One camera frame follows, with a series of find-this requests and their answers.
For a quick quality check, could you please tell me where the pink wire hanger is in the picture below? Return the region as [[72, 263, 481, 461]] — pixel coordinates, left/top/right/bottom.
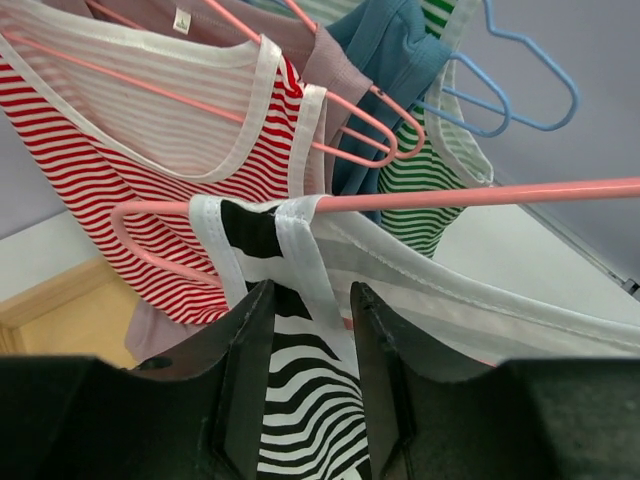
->
[[270, 1, 437, 130], [2, 1, 398, 168], [110, 177, 639, 287]]

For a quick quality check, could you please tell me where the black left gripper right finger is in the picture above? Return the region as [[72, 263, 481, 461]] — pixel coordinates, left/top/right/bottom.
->
[[350, 282, 639, 479]]

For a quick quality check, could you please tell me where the black white striped tank top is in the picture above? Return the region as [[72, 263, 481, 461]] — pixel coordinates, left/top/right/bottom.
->
[[189, 195, 639, 479]]

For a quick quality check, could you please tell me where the green white striped tank top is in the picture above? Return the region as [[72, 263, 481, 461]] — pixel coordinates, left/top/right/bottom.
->
[[299, 0, 496, 260]]

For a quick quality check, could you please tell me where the mauve pink tank top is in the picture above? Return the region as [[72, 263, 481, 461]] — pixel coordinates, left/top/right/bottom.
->
[[69, 0, 376, 363]]

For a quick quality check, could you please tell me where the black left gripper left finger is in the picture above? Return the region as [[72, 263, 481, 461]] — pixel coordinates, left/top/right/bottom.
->
[[1, 281, 275, 479]]

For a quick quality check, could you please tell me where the wooden clothes rack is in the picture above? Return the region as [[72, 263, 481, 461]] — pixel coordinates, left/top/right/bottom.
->
[[1, 258, 138, 367]]

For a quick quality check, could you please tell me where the red white striped tank top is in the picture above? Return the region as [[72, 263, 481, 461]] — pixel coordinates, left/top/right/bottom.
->
[[1, 1, 326, 325]]

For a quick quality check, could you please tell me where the blue wire hanger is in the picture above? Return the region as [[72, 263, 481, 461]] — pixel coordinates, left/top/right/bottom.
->
[[442, 1, 580, 138], [414, 54, 511, 138]]

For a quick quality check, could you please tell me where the blue tank top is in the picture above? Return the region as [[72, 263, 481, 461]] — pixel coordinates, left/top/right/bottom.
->
[[327, 0, 451, 196]]

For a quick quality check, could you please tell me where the aluminium frame post right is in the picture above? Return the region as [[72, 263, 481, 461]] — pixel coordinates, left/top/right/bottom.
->
[[524, 199, 639, 299]]

